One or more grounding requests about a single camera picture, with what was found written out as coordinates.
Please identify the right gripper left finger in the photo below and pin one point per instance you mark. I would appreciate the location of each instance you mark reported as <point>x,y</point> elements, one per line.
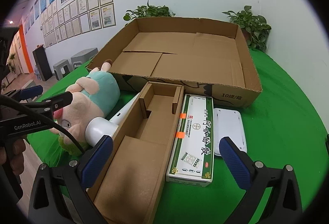
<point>47,204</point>

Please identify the green tablecloth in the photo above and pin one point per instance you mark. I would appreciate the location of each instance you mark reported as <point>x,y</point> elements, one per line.
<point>281,127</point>

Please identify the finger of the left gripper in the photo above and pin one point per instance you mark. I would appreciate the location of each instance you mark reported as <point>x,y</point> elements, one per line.
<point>51,104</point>
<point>26,94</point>

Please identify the small grey plastic stool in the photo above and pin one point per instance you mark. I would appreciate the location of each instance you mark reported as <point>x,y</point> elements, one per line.
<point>61,69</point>

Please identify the left potted plant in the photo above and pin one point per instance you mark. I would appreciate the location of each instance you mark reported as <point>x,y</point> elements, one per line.
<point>148,10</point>

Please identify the green white medicine box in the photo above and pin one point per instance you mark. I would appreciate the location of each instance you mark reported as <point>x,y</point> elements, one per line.
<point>192,158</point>

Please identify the pink pig plush toy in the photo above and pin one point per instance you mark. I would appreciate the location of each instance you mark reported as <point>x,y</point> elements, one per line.
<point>94,95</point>

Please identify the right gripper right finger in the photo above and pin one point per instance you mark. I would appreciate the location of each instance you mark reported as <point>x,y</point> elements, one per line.
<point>284,202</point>

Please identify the right potted plant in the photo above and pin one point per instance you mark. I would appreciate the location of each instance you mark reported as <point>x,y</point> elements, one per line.
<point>254,27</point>

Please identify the white handheld massager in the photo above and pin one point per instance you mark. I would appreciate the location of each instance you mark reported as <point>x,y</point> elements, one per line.
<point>98,127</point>

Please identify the small long cardboard box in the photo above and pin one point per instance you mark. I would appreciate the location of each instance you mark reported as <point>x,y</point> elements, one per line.
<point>129,188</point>

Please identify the person's left hand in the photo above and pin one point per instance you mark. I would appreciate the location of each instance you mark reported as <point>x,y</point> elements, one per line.
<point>17,160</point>

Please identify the framed certificates on wall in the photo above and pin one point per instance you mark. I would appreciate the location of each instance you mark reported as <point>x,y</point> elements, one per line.
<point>49,24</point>

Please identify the large shallow cardboard box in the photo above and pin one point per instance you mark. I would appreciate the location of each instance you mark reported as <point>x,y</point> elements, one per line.
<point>207,57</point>

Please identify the black cabinet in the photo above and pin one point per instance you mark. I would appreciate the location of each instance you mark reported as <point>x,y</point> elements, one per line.
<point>42,63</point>

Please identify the grey stacked plastic stools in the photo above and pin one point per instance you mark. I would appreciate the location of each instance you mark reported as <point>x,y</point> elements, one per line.
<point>83,56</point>

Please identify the potted plant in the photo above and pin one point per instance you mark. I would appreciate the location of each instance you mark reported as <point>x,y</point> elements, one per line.
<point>148,10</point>
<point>254,27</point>

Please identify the white flat device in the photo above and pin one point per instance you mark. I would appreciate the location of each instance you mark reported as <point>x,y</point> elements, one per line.
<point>228,123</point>

